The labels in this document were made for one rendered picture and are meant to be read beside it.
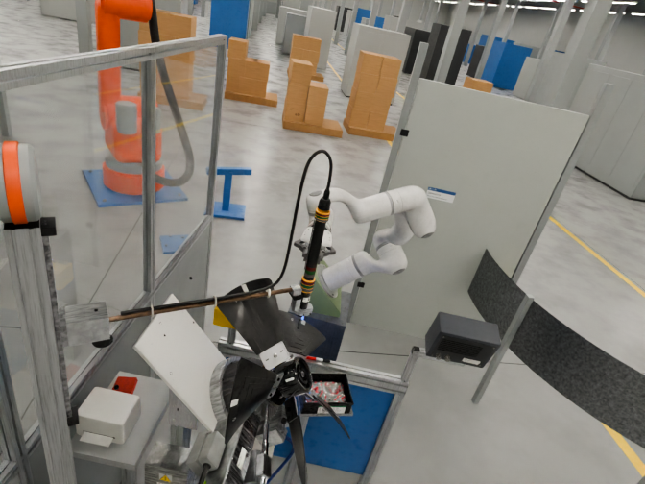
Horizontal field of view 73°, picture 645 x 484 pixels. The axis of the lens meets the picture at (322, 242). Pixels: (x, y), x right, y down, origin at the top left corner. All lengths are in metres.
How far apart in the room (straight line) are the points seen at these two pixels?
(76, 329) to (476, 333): 1.46
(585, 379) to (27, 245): 2.75
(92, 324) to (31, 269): 0.21
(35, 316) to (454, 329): 1.46
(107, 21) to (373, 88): 5.73
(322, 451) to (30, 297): 1.81
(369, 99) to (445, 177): 6.45
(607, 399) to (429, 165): 1.74
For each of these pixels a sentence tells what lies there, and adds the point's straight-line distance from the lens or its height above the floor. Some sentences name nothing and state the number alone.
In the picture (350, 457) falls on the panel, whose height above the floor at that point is 0.24.
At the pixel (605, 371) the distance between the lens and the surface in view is 2.93.
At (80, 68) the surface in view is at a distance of 1.38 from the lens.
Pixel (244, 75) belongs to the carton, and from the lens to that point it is 10.51.
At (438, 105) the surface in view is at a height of 1.87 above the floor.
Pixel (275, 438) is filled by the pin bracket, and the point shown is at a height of 0.95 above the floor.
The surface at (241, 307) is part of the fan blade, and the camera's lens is 1.47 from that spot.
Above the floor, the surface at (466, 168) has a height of 1.50.
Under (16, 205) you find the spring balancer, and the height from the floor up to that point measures 1.87.
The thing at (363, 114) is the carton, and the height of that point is 0.42.
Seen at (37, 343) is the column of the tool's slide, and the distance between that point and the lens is 1.21.
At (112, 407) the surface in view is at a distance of 1.74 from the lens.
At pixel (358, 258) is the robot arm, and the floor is 1.25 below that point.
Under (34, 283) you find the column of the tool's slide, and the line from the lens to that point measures 1.11.
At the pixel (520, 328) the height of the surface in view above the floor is 0.73.
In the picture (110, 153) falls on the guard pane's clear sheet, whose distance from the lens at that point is 1.59.
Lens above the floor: 2.30
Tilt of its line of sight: 28 degrees down
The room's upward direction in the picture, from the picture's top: 13 degrees clockwise
